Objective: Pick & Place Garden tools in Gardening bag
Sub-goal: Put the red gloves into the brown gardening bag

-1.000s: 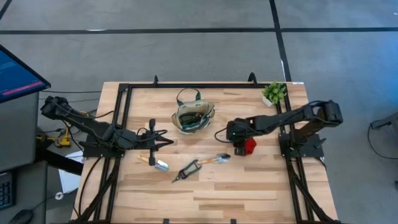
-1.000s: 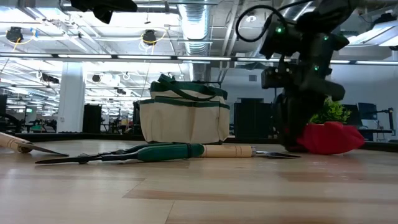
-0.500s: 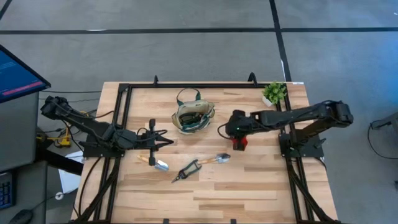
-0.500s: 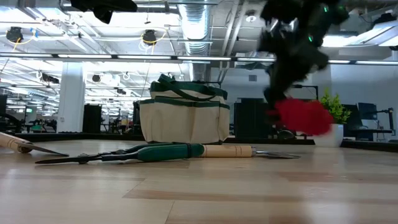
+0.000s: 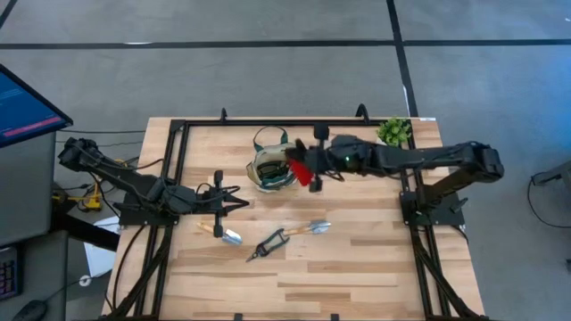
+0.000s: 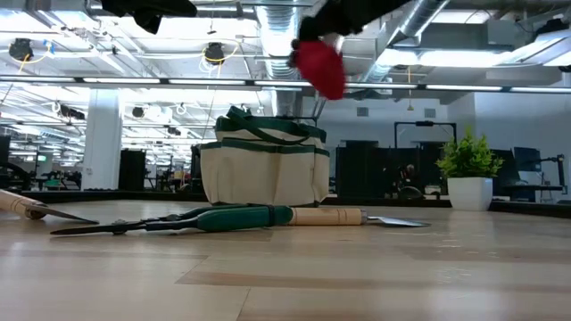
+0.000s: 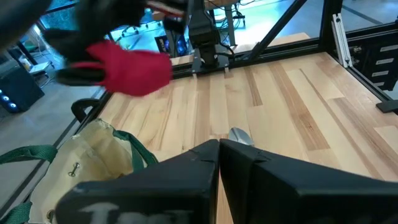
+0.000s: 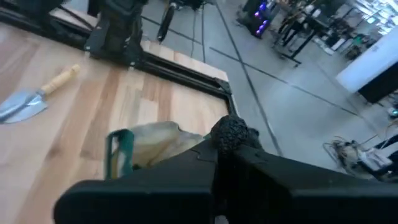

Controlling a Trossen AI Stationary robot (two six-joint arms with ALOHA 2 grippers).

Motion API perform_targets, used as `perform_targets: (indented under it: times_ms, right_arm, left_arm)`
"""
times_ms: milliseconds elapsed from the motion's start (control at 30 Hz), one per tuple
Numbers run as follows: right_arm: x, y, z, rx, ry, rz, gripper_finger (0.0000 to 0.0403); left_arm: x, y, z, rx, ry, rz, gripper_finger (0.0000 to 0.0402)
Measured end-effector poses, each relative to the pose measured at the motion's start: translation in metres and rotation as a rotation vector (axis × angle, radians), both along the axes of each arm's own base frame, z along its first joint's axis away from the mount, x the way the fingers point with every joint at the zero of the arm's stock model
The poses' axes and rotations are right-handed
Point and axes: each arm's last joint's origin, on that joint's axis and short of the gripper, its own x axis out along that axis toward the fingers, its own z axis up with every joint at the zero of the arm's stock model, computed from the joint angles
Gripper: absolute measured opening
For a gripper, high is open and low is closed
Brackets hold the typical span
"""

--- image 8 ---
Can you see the beige green canvas gardening bag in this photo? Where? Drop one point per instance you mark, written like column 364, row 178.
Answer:
column 155, row 140

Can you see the black aluminium table frame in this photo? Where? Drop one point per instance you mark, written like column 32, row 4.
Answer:
column 186, row 77

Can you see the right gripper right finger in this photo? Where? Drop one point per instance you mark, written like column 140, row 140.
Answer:
column 311, row 199

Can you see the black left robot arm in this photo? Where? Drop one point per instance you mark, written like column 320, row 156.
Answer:
column 118, row 28

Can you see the black computer tower with lights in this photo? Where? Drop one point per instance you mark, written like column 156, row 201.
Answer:
column 255, row 21

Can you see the black office desk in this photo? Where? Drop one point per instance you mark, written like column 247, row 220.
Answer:
column 306, row 31

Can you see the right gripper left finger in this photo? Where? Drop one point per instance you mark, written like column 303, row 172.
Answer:
column 140, row 199

